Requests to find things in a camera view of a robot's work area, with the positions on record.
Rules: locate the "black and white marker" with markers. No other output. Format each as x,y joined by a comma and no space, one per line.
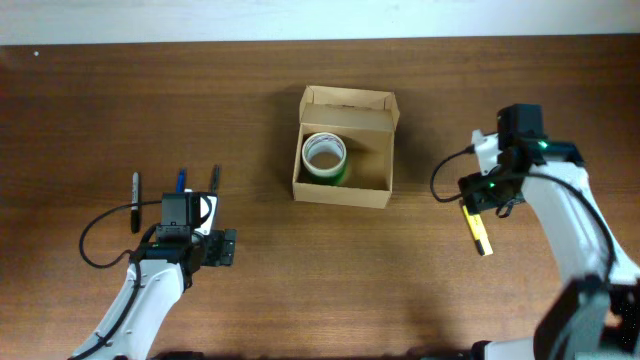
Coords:
135,197

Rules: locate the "black retractable pen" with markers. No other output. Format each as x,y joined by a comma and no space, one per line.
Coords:
215,178

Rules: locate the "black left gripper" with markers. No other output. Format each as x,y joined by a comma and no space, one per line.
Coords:
223,246

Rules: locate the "blue retractable pen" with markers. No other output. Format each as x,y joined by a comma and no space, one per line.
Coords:
180,184

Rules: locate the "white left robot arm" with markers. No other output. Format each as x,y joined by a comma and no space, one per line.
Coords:
158,274

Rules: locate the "yellow highlighter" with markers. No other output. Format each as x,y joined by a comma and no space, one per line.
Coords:
478,231

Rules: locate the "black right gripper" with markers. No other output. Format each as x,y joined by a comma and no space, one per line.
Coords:
478,201

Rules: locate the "brown cardboard box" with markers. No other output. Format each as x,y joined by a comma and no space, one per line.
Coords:
366,121

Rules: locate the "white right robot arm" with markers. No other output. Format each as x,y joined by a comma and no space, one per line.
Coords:
596,315

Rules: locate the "green tape roll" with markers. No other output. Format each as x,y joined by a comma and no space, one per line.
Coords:
337,176

